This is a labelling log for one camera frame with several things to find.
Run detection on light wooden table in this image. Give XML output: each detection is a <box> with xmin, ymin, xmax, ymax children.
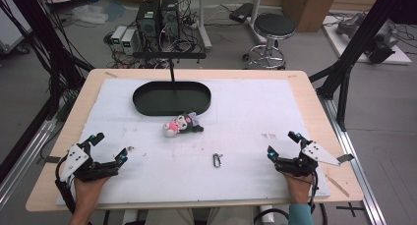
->
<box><xmin>25</xmin><ymin>68</ymin><xmax>365</xmax><ymax>213</ymax></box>

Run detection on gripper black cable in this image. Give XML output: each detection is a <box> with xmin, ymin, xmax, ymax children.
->
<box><xmin>54</xmin><ymin>155</ymin><xmax>79</xmax><ymax>217</ymax></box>
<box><xmin>254</xmin><ymin>170</ymin><xmax>328</xmax><ymax>225</ymax></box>

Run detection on thin wooden stick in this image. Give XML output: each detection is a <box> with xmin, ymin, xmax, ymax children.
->
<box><xmin>324</xmin><ymin>174</ymin><xmax>351</xmax><ymax>198</ymax></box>

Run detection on black flat power adapter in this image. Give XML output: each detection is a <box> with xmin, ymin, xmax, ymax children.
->
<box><xmin>229</xmin><ymin>2</ymin><xmax>254</xmax><ymax>24</ymax></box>

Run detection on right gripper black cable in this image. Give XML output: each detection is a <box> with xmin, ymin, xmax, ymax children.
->
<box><xmin>254</xmin><ymin>170</ymin><xmax>328</xmax><ymax>225</ymax></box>

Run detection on person's beige trouser legs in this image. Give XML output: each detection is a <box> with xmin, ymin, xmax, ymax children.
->
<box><xmin>144</xmin><ymin>207</ymin><xmax>256</xmax><ymax>225</ymax></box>

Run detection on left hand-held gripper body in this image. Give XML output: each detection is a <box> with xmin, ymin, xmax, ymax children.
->
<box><xmin>58</xmin><ymin>142</ymin><xmax>121</xmax><ymax>184</ymax></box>

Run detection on white bench power supply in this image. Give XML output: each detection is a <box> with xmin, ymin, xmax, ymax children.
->
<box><xmin>110</xmin><ymin>26</ymin><xmax>128</xmax><ymax>52</ymax></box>
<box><xmin>121</xmin><ymin>28</ymin><xmax>138</xmax><ymax>56</ymax></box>

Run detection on black oval-base hanger stand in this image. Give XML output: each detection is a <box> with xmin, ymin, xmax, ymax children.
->
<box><xmin>132</xmin><ymin>51</ymin><xmax>212</xmax><ymax>117</ymax></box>

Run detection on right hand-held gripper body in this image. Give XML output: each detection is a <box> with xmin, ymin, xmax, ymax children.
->
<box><xmin>274</xmin><ymin>140</ymin><xmax>342</xmax><ymax>178</ymax></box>

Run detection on black and pink plush toy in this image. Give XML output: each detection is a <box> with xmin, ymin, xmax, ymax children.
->
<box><xmin>162</xmin><ymin>111</ymin><xmax>205</xmax><ymax>139</ymax></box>

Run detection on white floor board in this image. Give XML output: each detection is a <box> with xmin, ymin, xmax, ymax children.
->
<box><xmin>323</xmin><ymin>15</ymin><xmax>412</xmax><ymax>66</ymax></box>

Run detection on brown cardboard box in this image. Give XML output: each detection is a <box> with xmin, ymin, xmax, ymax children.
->
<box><xmin>282</xmin><ymin>0</ymin><xmax>340</xmax><ymax>33</ymax></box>

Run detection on black metal frame post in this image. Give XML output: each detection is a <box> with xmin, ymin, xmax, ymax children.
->
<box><xmin>309</xmin><ymin>0</ymin><xmax>417</xmax><ymax>132</ymax></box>
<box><xmin>0</xmin><ymin>0</ymin><xmax>96</xmax><ymax>187</ymax></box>

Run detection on person's right hand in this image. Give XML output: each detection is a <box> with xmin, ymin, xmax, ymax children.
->
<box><xmin>282</xmin><ymin>171</ymin><xmax>316</xmax><ymax>205</ymax></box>

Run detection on white foam mat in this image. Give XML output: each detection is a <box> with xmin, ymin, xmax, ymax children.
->
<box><xmin>55</xmin><ymin>77</ymin><xmax>331</xmax><ymax>207</ymax></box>

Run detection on black tape cross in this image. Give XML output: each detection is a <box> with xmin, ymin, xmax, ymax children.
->
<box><xmin>335</xmin><ymin>201</ymin><xmax>366</xmax><ymax>218</ymax></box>

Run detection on small metal keyring clasp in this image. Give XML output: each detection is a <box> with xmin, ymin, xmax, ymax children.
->
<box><xmin>212</xmin><ymin>152</ymin><xmax>224</xmax><ymax>169</ymax></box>

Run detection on grey device on board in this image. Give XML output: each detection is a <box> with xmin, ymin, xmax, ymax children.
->
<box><xmin>336</xmin><ymin>12</ymin><xmax>367</xmax><ymax>36</ymax></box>

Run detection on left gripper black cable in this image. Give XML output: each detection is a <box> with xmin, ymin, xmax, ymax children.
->
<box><xmin>54</xmin><ymin>155</ymin><xmax>79</xmax><ymax>217</ymax></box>

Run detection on black computer tower green label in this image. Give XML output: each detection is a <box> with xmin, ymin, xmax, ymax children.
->
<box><xmin>136</xmin><ymin>0</ymin><xmax>162</xmax><ymax>43</ymax></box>

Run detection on white desk leg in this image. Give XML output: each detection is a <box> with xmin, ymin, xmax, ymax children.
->
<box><xmin>247</xmin><ymin>0</ymin><xmax>268</xmax><ymax>44</ymax></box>
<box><xmin>196</xmin><ymin>0</ymin><xmax>212</xmax><ymax>51</ymax></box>

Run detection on aluminium floor rail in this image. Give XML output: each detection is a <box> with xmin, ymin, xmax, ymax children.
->
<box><xmin>319</xmin><ymin>96</ymin><xmax>388</xmax><ymax>225</ymax></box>
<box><xmin>0</xmin><ymin>118</ymin><xmax>59</xmax><ymax>209</ymax></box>

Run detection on black round chrome stool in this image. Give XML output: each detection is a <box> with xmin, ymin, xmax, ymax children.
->
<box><xmin>242</xmin><ymin>12</ymin><xmax>297</xmax><ymax>71</ymax></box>

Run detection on clear plastic bag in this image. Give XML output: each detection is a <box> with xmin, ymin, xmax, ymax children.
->
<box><xmin>71</xmin><ymin>4</ymin><xmax>109</xmax><ymax>25</ymax></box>

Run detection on black device on board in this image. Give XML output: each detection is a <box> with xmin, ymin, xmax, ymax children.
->
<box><xmin>365</xmin><ymin>34</ymin><xmax>399</xmax><ymax>65</ymax></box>

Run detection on person's left hand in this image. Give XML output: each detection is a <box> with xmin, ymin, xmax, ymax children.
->
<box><xmin>72</xmin><ymin>174</ymin><xmax>111</xmax><ymax>203</ymax></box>

